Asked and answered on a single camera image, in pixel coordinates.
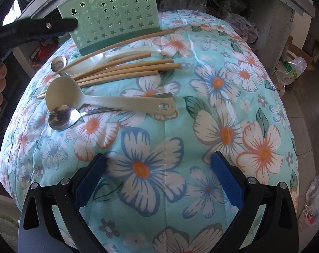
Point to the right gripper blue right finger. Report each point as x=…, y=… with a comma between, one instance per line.
x=266, y=218

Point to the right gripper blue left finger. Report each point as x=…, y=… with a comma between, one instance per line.
x=38, y=229

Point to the small steel spoon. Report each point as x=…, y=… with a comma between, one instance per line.
x=58, y=63

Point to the beige plastic ladle spoon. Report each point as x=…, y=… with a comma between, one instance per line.
x=65, y=91

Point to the large steel spoon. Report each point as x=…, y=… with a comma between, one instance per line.
x=63, y=117

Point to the wooden chopstick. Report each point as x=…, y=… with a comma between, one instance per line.
x=159, y=68
x=116, y=78
x=132, y=65
x=82, y=58
x=112, y=63

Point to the green perforated utensil holder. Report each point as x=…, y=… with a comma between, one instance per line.
x=102, y=23

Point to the floral turquoise tablecloth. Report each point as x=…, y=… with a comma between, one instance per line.
x=159, y=193

